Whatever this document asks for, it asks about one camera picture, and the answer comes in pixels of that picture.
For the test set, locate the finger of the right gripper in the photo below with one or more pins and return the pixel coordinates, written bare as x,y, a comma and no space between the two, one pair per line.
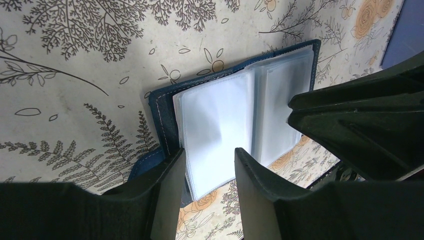
374,125
397,73

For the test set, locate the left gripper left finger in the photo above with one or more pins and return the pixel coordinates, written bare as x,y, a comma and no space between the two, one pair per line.
144,208

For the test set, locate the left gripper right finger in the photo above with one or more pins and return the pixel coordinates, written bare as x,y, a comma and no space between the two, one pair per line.
273,208

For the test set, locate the blue leather card holder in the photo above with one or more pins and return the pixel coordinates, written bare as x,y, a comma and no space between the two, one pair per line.
244,106

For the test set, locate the blue plastic compartment tray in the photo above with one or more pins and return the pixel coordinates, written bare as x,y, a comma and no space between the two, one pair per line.
407,37

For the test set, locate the floral patterned bed sheet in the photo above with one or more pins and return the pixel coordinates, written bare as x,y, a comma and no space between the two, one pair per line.
76,75

